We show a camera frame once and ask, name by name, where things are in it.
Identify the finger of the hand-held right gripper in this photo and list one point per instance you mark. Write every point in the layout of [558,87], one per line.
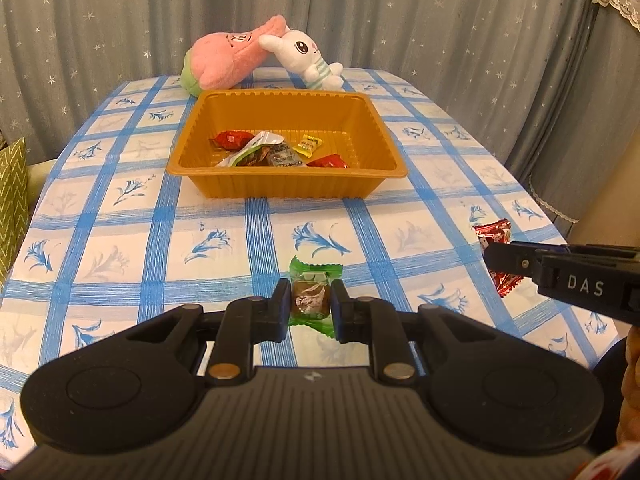
[510,260]

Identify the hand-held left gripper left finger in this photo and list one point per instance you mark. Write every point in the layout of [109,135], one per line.
[282,310]

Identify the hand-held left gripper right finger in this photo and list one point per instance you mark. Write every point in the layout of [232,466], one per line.
[340,310]

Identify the green candy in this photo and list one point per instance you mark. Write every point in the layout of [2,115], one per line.
[310,300]

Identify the dark red twist-wrapped candy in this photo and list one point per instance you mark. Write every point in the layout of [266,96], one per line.
[495,234]

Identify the orange plastic tray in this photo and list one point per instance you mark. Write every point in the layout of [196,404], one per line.
[280,180]

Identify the red snack packet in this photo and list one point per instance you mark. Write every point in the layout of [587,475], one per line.
[231,140]

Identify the person's right hand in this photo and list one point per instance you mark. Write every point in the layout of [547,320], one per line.
[631,390]

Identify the red wrapped candy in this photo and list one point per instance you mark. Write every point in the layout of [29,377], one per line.
[327,161]

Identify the blue checked tablecloth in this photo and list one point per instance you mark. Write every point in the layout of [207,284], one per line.
[150,240]

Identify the dark clear-wrapped candy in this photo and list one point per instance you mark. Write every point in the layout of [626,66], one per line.
[285,156]

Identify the grey lace-trimmed curtain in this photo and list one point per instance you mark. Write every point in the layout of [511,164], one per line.
[560,110]

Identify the white and green snack packet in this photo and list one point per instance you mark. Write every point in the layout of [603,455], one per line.
[252,147]

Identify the yellow wrapped candy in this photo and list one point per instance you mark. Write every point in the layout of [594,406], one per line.
[307,145]

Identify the red printed clothing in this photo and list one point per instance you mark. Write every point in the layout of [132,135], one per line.
[612,467]

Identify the pink plush toy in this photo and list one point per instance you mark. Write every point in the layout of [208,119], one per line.
[225,57]

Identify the white bunny plush toy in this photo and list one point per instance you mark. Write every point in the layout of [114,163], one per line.
[300,50]

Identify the grey star-print curtain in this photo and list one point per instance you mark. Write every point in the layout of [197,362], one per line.
[400,10]

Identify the green sofa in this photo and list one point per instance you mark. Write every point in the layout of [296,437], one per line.
[41,180]

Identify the green zigzag pillow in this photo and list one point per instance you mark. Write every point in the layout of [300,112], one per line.
[12,200]

